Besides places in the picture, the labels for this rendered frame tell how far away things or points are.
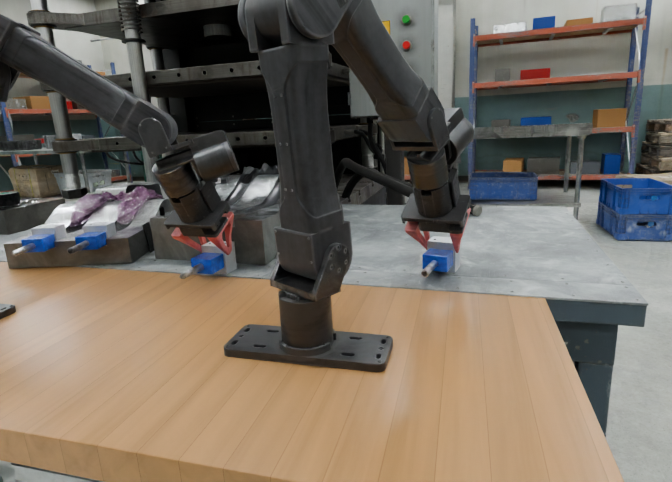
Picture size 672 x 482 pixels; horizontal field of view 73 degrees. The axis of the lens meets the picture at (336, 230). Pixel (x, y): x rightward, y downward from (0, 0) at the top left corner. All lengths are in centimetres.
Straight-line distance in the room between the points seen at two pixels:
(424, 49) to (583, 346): 112
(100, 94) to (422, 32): 115
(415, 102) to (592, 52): 692
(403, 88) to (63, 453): 54
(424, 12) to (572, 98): 589
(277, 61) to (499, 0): 712
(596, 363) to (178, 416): 64
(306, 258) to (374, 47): 26
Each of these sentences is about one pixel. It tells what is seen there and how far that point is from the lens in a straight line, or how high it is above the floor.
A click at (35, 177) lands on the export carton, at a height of 53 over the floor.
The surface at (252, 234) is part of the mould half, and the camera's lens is 89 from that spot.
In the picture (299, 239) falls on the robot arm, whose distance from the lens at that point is 50.
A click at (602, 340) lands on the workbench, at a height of 71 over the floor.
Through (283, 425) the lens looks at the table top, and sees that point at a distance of 46.
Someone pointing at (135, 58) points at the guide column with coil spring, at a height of 133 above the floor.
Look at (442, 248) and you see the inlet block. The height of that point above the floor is 84.
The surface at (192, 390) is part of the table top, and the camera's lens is 53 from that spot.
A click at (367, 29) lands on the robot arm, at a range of 56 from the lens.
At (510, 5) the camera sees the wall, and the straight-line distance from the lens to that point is 754.
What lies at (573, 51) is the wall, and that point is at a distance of 748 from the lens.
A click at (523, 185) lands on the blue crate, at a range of 453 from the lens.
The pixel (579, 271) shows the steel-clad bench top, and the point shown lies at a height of 80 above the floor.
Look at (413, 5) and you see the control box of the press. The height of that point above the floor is 142.
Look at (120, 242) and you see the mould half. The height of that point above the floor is 85.
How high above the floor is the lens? 107
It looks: 14 degrees down
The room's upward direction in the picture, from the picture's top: 3 degrees counter-clockwise
